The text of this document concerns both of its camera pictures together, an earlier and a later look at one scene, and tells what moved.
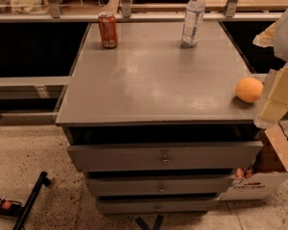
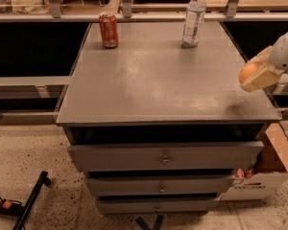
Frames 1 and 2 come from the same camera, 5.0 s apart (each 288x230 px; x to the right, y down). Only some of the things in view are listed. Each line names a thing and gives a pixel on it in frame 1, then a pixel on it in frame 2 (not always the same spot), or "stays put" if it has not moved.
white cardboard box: [277, 161] stays put
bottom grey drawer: [155, 206] stays put
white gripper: [287, 37] → [285, 53]
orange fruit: [249, 89] → [246, 71]
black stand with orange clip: [13, 208] stays put
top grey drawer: [166, 157] stays put
